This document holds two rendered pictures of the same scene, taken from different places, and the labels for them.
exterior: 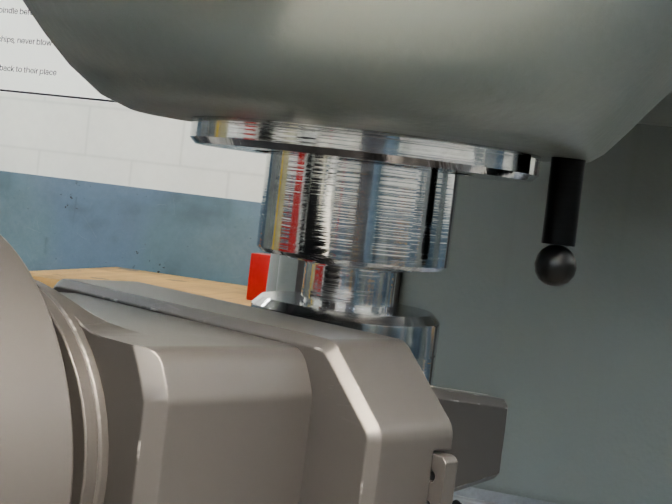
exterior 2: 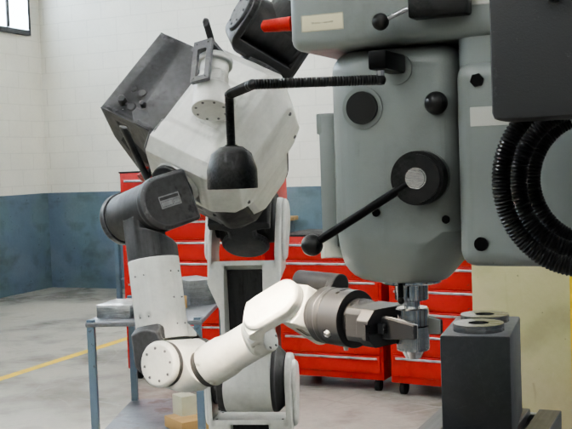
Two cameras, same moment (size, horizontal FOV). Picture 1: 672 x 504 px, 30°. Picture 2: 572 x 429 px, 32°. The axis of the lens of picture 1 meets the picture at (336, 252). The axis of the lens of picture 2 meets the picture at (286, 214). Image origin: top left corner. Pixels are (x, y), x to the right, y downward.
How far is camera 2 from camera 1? 1.47 m
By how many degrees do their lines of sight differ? 95
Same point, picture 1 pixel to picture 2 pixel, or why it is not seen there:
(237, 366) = (355, 310)
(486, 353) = not seen: outside the picture
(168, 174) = not seen: outside the picture
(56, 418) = (335, 312)
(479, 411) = (406, 326)
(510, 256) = not seen: outside the picture
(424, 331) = (402, 311)
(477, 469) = (408, 336)
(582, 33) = (353, 268)
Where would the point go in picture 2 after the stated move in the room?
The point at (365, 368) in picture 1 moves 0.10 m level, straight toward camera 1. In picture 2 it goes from (363, 312) to (294, 313)
